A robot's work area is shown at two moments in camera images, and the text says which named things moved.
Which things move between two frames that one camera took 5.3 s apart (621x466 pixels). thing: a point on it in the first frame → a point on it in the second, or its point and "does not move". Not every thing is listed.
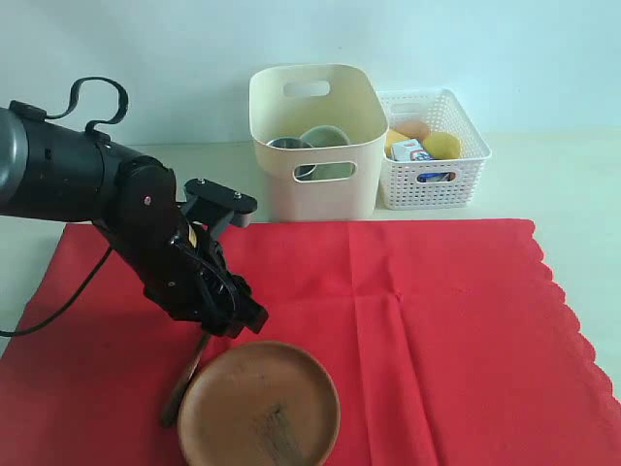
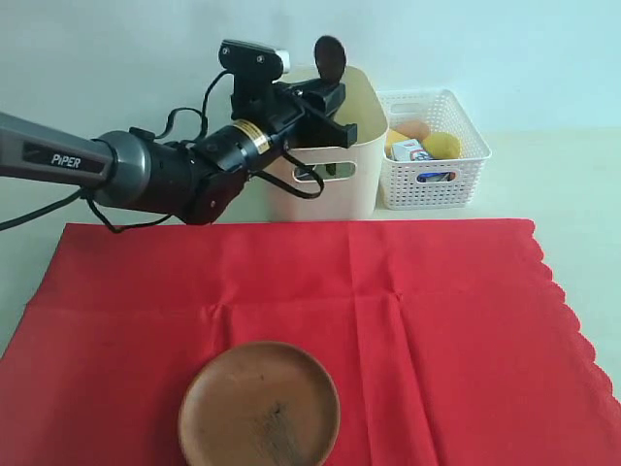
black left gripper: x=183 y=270 → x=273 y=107
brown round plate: x=261 y=403 does not move
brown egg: x=412 y=128 does not move
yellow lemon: x=443 y=145 does not move
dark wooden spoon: x=171 y=409 → x=330 y=58
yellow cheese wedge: x=393 y=137 does not move
